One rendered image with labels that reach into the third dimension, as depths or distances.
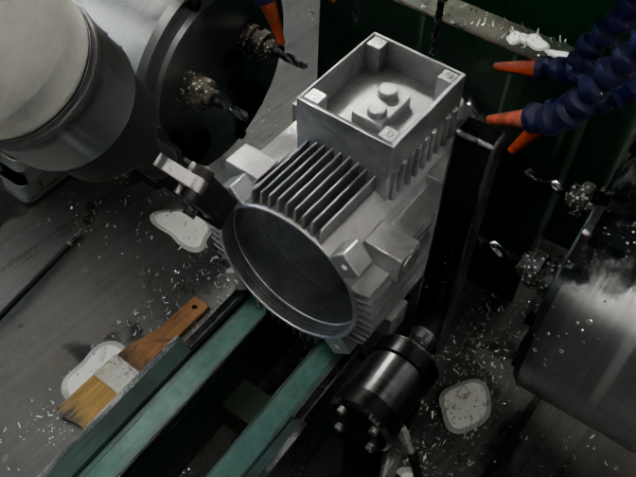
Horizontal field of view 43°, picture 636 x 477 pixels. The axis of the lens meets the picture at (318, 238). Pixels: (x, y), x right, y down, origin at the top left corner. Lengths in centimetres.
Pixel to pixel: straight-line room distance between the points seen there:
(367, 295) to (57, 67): 36
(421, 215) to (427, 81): 13
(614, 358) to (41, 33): 46
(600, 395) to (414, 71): 33
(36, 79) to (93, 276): 64
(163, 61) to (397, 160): 26
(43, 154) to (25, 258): 61
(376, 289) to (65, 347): 43
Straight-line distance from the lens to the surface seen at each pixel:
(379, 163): 68
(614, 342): 64
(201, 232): 105
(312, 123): 71
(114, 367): 94
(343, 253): 65
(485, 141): 52
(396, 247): 68
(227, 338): 81
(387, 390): 64
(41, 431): 93
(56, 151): 46
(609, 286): 63
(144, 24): 80
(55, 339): 98
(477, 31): 80
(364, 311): 70
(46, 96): 42
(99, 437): 77
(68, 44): 42
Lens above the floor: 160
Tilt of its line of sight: 51 degrees down
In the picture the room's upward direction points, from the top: 3 degrees clockwise
